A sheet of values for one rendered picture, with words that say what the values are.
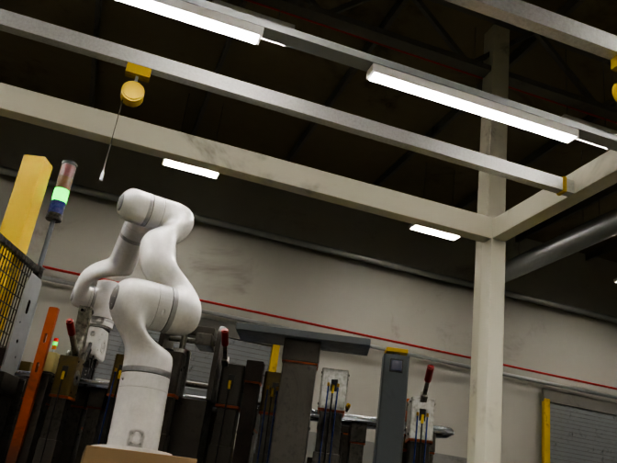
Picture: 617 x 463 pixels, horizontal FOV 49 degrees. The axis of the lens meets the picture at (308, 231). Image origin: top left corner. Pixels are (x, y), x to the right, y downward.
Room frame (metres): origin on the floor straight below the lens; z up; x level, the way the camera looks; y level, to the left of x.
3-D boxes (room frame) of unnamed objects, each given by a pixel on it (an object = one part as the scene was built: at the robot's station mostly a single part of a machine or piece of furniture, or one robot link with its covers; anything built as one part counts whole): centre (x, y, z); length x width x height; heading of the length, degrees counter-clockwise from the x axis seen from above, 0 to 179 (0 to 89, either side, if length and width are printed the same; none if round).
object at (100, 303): (2.26, 0.65, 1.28); 0.09 x 0.08 x 0.13; 117
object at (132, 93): (3.89, 1.27, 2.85); 0.16 x 0.10 x 0.85; 106
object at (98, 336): (2.26, 0.65, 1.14); 0.10 x 0.07 x 0.11; 176
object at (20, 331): (2.29, 0.91, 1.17); 0.12 x 0.01 x 0.34; 176
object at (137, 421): (1.72, 0.35, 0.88); 0.19 x 0.19 x 0.18
